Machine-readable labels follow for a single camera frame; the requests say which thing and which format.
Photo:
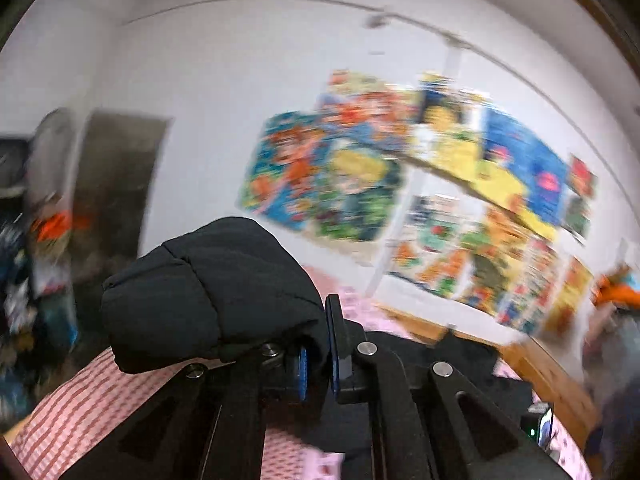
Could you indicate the blue drawing wall poster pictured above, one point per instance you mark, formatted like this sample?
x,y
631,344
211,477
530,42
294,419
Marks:
x,y
520,160

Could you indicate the small red wall poster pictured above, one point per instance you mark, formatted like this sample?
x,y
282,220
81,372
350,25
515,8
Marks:
x,y
581,176

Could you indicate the yellow drawing wall poster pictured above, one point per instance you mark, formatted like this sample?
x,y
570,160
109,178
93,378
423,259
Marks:
x,y
445,125

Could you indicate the small green wall poster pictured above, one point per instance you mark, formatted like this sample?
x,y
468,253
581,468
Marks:
x,y
577,217

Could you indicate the red orange comic wall poster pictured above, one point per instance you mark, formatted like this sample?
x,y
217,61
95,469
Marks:
x,y
365,110

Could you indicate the fruit drawing wall poster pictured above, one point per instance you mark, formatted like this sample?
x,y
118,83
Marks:
x,y
435,240

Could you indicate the black puffer jacket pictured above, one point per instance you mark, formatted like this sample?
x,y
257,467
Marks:
x,y
210,290

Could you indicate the round standing fan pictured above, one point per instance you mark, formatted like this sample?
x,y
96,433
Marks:
x,y
50,160

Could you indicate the grey cloth bundle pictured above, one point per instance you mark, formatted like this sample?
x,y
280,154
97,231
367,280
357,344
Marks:
x,y
617,380

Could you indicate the orange-haired girl wall poster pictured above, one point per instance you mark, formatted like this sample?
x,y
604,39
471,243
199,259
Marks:
x,y
280,170

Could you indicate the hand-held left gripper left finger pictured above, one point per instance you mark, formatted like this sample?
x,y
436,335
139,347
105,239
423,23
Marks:
x,y
302,367

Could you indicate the orange plush toy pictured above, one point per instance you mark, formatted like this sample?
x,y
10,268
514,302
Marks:
x,y
617,287

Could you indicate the grey wall panel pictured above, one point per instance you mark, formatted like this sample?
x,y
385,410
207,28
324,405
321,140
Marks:
x,y
117,185

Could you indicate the dark green vase wall poster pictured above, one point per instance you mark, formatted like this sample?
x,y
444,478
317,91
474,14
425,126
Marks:
x,y
492,265

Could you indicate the dragon drawing wall poster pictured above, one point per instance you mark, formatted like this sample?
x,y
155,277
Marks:
x,y
530,285

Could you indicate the blond character wall poster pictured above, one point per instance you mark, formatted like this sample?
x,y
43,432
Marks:
x,y
356,185

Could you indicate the yellow bear wall poster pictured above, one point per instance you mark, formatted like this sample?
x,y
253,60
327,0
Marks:
x,y
575,285

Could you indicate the wooden bed frame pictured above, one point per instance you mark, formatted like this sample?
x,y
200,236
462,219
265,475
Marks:
x,y
545,375

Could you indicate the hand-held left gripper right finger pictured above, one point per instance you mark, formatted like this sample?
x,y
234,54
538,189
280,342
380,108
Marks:
x,y
333,355

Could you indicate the pile of colourful clutter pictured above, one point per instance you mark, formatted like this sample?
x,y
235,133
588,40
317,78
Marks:
x,y
35,300

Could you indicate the red checkered bed sheet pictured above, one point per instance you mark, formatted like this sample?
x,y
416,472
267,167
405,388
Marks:
x,y
75,410

